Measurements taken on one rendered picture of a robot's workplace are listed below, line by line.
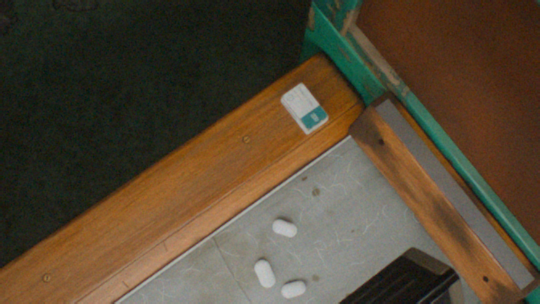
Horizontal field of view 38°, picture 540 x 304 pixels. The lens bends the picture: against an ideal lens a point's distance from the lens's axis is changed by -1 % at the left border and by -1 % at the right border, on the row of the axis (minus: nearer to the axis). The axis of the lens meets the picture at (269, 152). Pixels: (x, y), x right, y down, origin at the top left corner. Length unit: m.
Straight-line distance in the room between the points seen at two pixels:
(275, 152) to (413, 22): 0.28
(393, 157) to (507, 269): 0.19
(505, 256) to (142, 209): 0.46
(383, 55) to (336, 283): 0.30
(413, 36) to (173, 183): 0.37
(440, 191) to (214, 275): 0.31
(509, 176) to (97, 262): 0.52
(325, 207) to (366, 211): 0.06
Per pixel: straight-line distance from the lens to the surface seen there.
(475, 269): 0.99
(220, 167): 1.04
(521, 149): 0.86
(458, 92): 0.89
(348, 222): 1.06
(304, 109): 1.05
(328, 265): 1.04
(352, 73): 1.07
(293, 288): 1.02
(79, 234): 1.04
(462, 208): 0.97
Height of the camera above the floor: 1.77
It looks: 73 degrees down
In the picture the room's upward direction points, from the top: 10 degrees clockwise
